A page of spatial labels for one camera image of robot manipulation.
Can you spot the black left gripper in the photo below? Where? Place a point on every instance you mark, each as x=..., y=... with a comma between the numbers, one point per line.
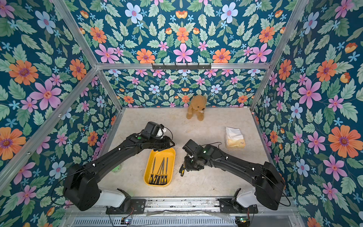
x=166, y=144

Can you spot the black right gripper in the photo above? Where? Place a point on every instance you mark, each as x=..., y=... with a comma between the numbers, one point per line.
x=188, y=163

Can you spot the yellow plastic storage tray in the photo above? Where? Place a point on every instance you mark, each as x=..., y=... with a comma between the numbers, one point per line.
x=159, y=155

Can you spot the file tool yellow black handle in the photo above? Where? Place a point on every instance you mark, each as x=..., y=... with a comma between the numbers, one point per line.
x=152, y=172

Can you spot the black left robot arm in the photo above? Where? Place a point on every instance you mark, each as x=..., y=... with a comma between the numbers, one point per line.
x=81, y=184

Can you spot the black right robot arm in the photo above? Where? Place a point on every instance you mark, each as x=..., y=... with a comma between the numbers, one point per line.
x=267, y=184

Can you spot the yellow tissue pack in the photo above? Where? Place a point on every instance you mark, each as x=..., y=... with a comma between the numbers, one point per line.
x=234, y=138

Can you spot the green lid container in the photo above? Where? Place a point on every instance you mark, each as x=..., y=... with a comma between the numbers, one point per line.
x=117, y=169

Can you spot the brown teddy bear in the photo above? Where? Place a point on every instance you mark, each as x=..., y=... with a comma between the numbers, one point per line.
x=197, y=106

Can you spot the white ventilation grille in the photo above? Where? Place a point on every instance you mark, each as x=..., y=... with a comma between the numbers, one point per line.
x=208, y=221

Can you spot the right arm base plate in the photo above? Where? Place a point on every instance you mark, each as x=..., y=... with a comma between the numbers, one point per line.
x=230, y=206

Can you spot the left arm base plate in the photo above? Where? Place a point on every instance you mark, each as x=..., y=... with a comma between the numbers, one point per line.
x=129, y=206

